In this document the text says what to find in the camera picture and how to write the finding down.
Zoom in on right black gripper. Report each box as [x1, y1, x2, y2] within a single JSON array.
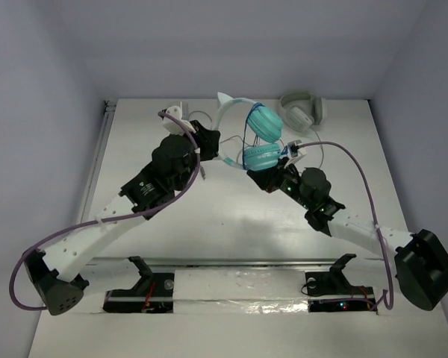
[[248, 156, 313, 210]]

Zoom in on teal cat ear headphones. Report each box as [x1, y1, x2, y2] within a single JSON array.
[[211, 92, 283, 171]]

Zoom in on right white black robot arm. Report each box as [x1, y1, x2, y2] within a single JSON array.
[[247, 164, 448, 311]]

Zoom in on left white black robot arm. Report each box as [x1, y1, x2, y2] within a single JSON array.
[[22, 121, 220, 315]]

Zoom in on white grey headphones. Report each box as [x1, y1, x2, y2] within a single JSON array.
[[277, 91, 328, 133]]

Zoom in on grey headphone cable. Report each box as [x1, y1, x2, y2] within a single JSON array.
[[188, 110, 326, 180]]

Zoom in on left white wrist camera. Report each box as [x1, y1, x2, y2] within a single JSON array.
[[161, 101, 193, 135]]

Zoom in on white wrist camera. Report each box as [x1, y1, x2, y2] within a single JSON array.
[[284, 139, 307, 168], [161, 101, 193, 135]]

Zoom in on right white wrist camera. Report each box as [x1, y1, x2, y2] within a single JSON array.
[[284, 139, 307, 168]]

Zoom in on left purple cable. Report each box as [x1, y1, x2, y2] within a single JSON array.
[[9, 111, 202, 310]]

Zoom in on metal base rail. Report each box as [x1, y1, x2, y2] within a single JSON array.
[[89, 261, 376, 314]]

